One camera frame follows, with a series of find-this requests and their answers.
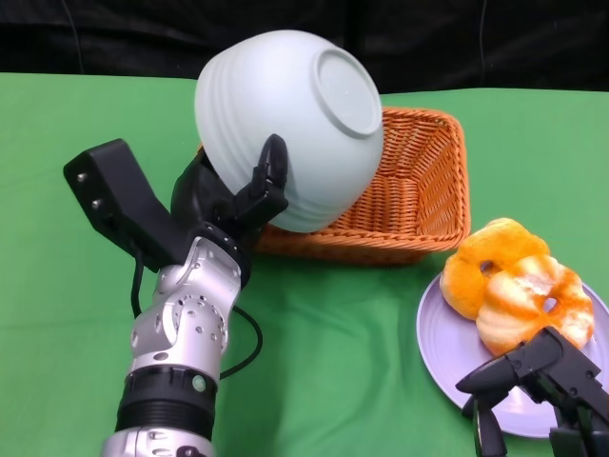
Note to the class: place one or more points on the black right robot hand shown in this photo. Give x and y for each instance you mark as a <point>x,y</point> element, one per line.
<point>571,381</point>

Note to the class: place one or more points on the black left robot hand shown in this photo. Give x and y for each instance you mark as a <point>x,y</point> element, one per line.
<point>204,195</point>

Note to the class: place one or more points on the pale green ribbed bowl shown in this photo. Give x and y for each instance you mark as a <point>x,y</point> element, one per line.
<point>266,95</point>

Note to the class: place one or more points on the lilac round plate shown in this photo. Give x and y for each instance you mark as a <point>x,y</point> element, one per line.
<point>442,343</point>

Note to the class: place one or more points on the orange wicker basket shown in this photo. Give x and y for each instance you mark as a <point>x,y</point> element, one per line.
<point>418,190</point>

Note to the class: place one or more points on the black backdrop curtain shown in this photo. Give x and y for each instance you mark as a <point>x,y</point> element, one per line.
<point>119,38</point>

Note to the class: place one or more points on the green tablecloth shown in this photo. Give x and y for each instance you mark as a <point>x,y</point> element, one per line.
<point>333,357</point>

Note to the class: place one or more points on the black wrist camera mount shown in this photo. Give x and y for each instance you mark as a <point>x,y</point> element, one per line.
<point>123,195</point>

